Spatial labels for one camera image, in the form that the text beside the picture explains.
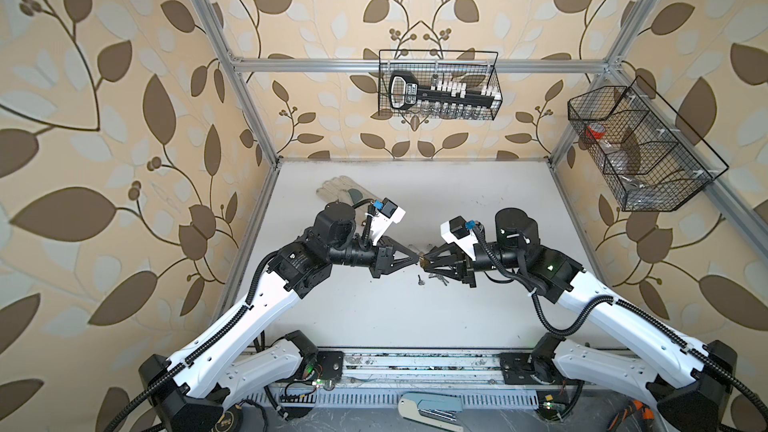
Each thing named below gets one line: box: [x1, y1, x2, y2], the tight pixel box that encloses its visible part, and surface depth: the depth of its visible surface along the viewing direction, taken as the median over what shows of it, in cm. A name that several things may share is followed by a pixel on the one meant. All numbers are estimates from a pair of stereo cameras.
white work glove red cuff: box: [316, 175, 379, 207], surface depth 113 cm
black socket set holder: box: [389, 70, 502, 110], surface depth 84 cm
